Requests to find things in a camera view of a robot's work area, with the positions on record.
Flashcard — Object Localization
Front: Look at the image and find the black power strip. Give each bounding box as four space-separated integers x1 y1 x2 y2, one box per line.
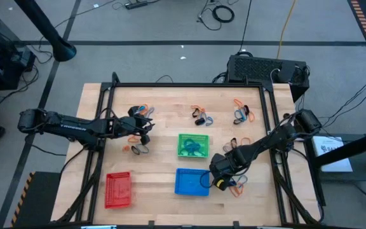
125 1 149 10

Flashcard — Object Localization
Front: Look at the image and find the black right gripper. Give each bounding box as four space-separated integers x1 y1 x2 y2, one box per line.
208 148 246 192

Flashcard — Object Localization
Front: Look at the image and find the yellow floor cable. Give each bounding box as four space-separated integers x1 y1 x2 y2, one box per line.
276 0 298 60

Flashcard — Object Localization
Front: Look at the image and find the black cable loop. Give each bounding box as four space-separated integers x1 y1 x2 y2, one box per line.
155 74 174 84

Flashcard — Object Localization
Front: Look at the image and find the red plastic basket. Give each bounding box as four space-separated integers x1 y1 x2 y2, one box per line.
104 171 132 209

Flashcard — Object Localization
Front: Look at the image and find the green plastic basket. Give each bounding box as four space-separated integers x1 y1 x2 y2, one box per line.
177 133 210 158

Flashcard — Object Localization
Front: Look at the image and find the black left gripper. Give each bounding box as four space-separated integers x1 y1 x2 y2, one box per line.
112 106 154 146

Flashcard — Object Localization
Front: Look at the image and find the blue plastic basket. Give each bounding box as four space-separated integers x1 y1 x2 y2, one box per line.
173 167 210 197

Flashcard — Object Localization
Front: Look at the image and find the black pole stand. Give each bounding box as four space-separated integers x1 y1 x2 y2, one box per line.
13 0 78 63

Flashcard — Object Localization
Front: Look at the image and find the black computer tower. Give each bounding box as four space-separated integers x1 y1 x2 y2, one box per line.
226 54 310 102

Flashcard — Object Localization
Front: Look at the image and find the white printed paper sheet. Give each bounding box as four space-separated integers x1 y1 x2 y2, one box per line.
311 135 354 173

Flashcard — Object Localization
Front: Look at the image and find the black floor cable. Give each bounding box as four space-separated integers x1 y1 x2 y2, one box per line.
236 0 254 55
321 73 366 128

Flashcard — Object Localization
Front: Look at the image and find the coiled black cable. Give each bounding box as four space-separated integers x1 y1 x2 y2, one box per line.
211 4 236 24

